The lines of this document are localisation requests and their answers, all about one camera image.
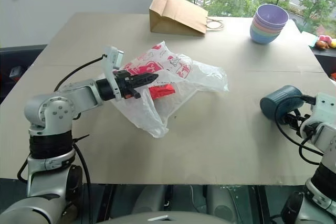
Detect peach bowl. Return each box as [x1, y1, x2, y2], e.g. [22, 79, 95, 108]
[251, 22, 285, 35]

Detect green bowl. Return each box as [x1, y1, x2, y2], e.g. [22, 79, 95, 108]
[250, 26, 282, 39]

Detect blue bowl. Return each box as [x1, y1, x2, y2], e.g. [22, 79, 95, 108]
[249, 30, 279, 45]

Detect pink bowl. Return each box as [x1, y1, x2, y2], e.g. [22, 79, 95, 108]
[253, 17, 287, 32]

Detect brown paper bag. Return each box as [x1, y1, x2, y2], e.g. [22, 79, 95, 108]
[148, 0, 225, 37]

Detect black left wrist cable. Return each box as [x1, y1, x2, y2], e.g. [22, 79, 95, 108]
[53, 54, 109, 91]

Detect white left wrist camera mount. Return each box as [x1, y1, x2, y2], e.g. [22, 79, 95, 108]
[101, 46, 125, 101]

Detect pink and yellow toys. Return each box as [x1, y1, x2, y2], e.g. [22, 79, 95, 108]
[314, 34, 336, 50]

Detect white red-printed plastic bag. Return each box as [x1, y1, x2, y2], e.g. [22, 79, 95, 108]
[98, 40, 229, 139]

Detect dark rounded shape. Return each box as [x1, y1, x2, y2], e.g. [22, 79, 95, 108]
[206, 185, 239, 219]

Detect red packet inside bag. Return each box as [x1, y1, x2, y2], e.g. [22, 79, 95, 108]
[148, 82, 176, 101]

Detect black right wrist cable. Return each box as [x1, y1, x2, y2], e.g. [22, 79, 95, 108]
[275, 93, 326, 164]

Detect teal cylindrical container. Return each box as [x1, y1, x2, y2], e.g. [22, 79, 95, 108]
[259, 84, 307, 124]

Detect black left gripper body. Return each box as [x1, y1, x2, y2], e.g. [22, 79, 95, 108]
[113, 69, 134, 100]

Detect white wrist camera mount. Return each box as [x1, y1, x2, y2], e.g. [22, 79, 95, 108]
[301, 92, 336, 141]
[101, 46, 125, 101]

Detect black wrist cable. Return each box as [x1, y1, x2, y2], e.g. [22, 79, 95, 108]
[275, 93, 326, 164]
[53, 54, 109, 91]

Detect purple bowl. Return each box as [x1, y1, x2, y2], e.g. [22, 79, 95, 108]
[255, 4, 290, 29]

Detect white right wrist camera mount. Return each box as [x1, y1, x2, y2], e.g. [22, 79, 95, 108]
[301, 92, 336, 141]

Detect pale green paper sheet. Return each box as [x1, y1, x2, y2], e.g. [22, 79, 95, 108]
[300, 30, 320, 48]

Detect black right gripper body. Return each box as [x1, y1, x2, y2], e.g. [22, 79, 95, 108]
[298, 114, 318, 137]

